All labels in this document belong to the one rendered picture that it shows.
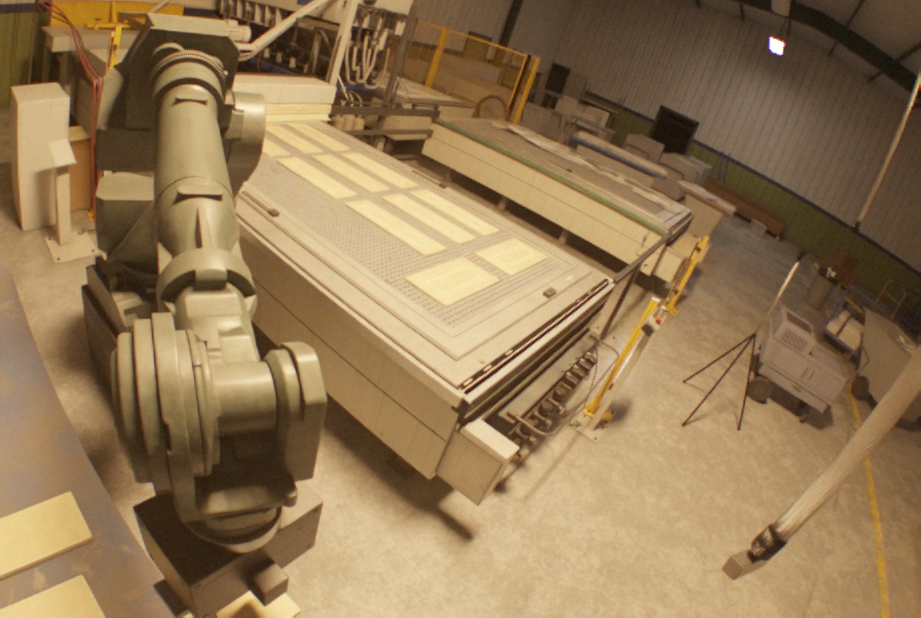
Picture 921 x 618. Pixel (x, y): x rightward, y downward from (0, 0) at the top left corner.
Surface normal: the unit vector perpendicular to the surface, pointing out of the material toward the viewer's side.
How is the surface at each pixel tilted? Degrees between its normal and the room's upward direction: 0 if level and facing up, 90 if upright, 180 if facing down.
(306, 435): 90
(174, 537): 0
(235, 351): 7
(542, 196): 90
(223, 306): 7
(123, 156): 97
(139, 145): 97
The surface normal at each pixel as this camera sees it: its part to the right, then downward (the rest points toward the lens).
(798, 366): -0.55, 0.22
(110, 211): 0.50, 0.54
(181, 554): 0.30, -0.84
